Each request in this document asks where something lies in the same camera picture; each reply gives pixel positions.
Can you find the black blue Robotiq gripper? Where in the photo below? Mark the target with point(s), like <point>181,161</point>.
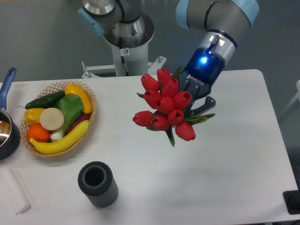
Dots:
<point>197,78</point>

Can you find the dark grey ribbed vase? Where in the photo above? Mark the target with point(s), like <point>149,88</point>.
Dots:
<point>97,182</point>

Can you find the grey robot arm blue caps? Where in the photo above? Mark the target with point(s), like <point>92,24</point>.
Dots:
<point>224,21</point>

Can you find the red tulip bouquet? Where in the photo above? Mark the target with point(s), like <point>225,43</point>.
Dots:
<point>171,107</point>

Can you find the white rolled cloth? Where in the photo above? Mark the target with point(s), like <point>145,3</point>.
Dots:
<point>15,192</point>

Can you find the blue handled saucepan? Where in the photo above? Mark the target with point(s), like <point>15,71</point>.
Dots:
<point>9,131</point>

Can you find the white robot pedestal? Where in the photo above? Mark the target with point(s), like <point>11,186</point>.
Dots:
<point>129,44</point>

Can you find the long yellow banana squash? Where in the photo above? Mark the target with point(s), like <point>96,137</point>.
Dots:
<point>64,143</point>

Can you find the beige round onion slice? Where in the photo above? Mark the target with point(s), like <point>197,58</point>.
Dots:
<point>51,119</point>

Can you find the black device at table edge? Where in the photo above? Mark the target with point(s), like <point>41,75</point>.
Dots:
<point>292,201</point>

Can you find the purple eggplant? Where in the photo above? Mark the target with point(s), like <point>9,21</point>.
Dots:
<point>83,117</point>

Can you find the dark green cucumber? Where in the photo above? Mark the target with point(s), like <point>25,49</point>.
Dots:
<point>46,101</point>

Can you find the green bok choy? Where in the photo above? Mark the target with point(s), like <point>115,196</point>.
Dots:
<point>71,106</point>

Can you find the orange fruit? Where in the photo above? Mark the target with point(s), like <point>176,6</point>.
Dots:
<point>38,133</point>

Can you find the yellow bell pepper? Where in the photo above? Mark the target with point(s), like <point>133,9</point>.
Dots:
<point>32,116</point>

